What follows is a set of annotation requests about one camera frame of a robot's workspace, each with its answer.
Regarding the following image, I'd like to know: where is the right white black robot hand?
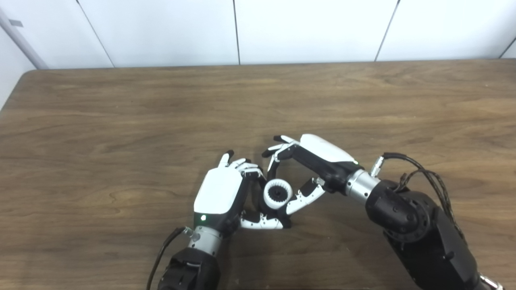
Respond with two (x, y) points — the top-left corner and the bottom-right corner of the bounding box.
(261, 133), (364, 217)

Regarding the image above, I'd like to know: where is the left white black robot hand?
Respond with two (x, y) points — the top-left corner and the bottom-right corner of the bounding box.
(193, 150), (292, 233)

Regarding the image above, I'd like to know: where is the white ring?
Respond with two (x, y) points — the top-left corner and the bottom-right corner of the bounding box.
(263, 178), (293, 210)

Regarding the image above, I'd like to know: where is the round black part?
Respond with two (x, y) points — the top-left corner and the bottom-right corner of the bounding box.
(257, 177), (293, 220)

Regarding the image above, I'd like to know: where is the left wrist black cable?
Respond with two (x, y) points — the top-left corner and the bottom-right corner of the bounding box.
(146, 226), (195, 290)

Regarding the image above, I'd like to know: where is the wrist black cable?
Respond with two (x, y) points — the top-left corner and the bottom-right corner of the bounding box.
(146, 226), (195, 290)
(370, 152), (469, 247)

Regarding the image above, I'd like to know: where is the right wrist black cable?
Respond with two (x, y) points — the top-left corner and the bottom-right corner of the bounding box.
(370, 152), (469, 247)

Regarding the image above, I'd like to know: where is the gray wall corner pole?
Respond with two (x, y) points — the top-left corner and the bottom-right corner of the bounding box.
(0, 7), (49, 70)

